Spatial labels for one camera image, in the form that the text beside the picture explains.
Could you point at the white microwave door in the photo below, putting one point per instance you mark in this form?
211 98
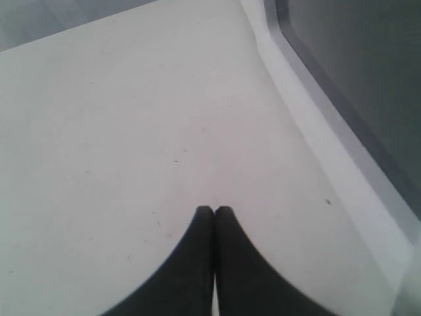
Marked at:
349 73

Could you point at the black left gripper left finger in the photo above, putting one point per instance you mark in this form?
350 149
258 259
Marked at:
183 284

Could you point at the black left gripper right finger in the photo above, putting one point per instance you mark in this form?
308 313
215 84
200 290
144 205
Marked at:
246 283

